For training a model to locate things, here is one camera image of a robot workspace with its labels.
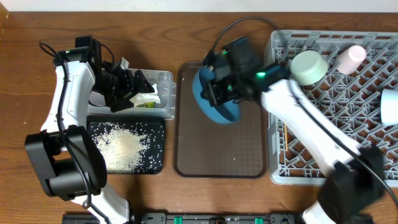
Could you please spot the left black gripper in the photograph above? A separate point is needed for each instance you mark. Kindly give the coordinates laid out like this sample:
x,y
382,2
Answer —
x,y
130,89

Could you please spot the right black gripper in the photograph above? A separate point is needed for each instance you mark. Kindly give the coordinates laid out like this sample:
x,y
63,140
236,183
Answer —
x,y
214,87

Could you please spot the white tissue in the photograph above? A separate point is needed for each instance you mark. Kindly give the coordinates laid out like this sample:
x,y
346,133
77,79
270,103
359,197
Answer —
x,y
141,98

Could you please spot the green yellow snack wrapper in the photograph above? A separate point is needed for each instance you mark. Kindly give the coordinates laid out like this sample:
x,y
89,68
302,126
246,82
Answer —
x,y
146,105

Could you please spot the dark blue plate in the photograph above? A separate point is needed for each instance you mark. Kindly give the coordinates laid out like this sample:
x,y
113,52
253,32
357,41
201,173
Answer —
x,y
213,90

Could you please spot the mint green bowl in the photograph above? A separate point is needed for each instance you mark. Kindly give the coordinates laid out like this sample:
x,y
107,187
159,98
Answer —
x,y
308,67

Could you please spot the pink paper cup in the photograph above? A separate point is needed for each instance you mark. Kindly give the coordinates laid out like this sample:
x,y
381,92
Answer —
x,y
349,60

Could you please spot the light blue bowl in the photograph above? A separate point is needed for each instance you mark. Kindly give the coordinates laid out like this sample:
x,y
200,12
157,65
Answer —
x,y
389,114

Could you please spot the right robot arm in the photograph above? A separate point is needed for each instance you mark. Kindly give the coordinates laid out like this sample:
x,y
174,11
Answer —
x,y
354,175

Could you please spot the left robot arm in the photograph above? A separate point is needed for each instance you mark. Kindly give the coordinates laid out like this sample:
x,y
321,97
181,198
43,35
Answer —
x,y
64,157

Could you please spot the clear plastic waste bin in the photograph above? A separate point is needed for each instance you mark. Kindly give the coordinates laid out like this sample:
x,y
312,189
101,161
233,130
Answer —
x,y
166,89

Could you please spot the black rectangular waste tray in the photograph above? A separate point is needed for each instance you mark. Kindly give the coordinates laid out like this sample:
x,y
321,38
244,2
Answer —
x,y
155,143

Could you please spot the grey plastic dishwasher rack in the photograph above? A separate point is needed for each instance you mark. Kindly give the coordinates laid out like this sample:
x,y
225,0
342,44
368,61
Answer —
x,y
351,102

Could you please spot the brown plastic serving tray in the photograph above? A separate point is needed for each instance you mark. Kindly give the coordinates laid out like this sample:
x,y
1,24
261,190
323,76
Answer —
x,y
204,148

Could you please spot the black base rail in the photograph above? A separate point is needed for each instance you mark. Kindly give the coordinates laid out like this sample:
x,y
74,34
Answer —
x,y
163,218

